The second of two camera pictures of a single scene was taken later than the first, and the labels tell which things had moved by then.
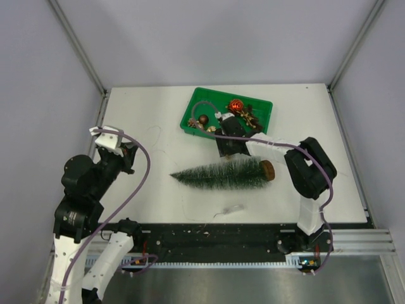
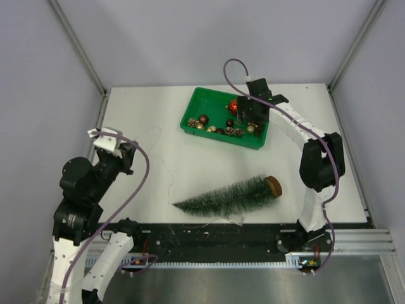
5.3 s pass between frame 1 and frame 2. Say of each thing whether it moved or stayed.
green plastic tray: stayed
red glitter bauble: stayed
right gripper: moved
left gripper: stayed
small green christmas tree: moved
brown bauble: stayed
